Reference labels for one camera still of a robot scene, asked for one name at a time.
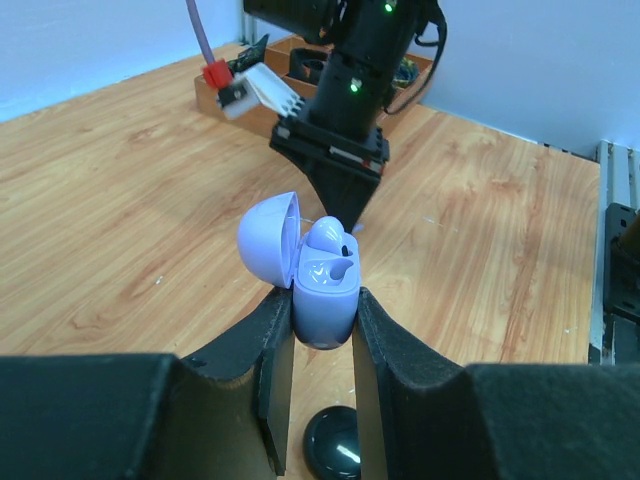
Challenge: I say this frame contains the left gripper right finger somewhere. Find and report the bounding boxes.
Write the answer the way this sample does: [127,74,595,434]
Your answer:
[352,290,639,479]

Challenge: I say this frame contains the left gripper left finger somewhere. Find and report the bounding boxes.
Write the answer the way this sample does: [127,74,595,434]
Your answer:
[1,288,294,479]

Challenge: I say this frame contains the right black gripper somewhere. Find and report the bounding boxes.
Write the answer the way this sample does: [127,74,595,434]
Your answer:
[271,112,390,233]

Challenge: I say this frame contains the purple charging case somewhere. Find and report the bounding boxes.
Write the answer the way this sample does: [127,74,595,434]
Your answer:
[237,191,361,350]

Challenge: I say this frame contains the black earbud charging case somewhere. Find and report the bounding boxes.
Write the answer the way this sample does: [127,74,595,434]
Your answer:
[303,405,361,480]

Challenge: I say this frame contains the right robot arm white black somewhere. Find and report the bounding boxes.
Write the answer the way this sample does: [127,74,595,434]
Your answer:
[243,0,447,231]

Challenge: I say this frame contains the rolled black tie centre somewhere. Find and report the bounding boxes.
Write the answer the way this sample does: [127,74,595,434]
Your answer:
[288,48,329,85]

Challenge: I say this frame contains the rolled blue yellow tie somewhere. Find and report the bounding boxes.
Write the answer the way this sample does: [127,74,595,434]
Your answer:
[392,55,423,89]

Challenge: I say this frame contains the wooden compartment tray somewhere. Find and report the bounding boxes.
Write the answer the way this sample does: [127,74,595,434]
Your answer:
[193,33,435,139]

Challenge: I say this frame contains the rolled dark tie top left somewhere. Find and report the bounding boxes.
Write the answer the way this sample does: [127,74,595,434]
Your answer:
[227,34,269,75]

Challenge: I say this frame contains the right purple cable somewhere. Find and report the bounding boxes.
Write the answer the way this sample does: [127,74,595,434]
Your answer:
[184,0,236,91]

